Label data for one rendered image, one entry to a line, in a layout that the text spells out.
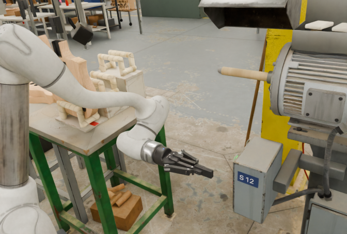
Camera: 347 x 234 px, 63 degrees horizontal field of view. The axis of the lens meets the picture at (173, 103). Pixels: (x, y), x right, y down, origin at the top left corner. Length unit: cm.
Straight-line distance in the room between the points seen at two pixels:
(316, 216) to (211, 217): 123
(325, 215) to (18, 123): 103
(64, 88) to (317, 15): 83
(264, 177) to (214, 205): 146
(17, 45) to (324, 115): 87
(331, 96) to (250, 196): 36
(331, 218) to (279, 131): 124
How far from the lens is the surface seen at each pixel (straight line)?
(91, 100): 100
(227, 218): 220
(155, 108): 118
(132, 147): 117
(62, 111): 163
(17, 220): 107
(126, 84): 160
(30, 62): 87
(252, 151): 90
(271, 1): 98
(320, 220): 108
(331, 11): 106
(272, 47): 199
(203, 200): 232
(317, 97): 91
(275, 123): 220
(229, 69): 112
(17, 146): 112
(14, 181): 117
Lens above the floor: 164
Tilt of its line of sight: 26 degrees down
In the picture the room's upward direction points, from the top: 5 degrees counter-clockwise
